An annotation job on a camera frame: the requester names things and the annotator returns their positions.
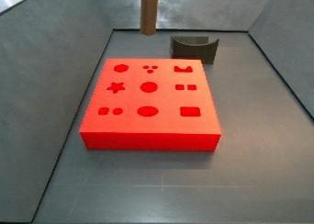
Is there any brown oval peg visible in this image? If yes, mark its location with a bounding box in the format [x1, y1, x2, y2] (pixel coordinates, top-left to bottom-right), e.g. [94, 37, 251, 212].
[140, 0, 157, 36]

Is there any red shape-sorting board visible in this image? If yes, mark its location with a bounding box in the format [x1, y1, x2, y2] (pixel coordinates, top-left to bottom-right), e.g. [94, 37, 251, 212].
[80, 59, 221, 151]

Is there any black curved holder bracket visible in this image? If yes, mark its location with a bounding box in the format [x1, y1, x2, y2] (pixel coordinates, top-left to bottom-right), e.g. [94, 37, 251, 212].
[171, 36, 219, 64]

